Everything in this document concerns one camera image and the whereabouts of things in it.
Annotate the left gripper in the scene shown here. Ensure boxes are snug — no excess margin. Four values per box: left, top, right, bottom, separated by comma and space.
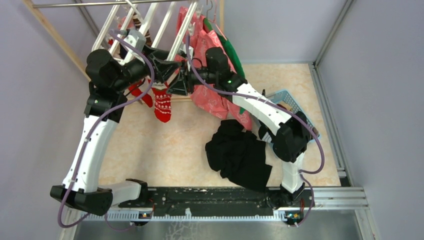
112, 43, 183, 92

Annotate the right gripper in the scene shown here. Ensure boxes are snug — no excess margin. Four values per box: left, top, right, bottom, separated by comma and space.
165, 61, 217, 97

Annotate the red patterned sock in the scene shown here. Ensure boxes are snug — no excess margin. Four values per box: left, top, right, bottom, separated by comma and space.
151, 83, 172, 123

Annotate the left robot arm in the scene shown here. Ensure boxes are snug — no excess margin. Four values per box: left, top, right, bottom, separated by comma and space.
50, 47, 183, 216

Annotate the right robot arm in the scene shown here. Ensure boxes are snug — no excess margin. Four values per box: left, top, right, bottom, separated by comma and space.
167, 47, 317, 209

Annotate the green garment on hanger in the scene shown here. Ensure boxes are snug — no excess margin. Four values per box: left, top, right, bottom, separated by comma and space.
193, 17, 249, 119

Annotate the white plastic sock hanger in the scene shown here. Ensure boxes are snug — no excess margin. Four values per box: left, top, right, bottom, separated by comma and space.
91, 0, 203, 63

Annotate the red sock rear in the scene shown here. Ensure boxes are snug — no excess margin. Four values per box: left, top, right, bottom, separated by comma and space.
128, 78, 153, 108

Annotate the pink printed shirt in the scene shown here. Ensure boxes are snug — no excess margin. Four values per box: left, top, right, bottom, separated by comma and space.
173, 6, 253, 131

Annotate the brown striped sock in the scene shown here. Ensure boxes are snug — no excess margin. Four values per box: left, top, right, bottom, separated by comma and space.
132, 13, 153, 47

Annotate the black cloth pile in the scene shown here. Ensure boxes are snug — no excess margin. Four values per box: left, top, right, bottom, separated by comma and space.
205, 119, 272, 193

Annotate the light blue plastic basket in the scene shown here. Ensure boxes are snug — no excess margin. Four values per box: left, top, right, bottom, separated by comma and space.
256, 89, 321, 139

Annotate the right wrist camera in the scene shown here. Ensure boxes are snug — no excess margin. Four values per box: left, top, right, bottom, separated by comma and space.
174, 42, 194, 66

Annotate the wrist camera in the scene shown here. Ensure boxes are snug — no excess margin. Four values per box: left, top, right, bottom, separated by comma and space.
174, 42, 194, 66
124, 29, 147, 52

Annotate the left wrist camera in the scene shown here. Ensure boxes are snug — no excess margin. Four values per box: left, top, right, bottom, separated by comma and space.
124, 29, 147, 52

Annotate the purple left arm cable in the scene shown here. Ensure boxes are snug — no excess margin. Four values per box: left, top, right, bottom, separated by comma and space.
56, 29, 156, 233

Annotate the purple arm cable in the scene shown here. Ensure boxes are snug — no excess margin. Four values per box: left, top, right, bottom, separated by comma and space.
184, 34, 326, 229
56, 29, 156, 233

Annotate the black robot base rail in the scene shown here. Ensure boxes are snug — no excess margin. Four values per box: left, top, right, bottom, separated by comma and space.
67, 186, 369, 228

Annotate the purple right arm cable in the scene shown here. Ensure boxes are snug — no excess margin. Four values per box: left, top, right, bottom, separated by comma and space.
184, 34, 326, 229

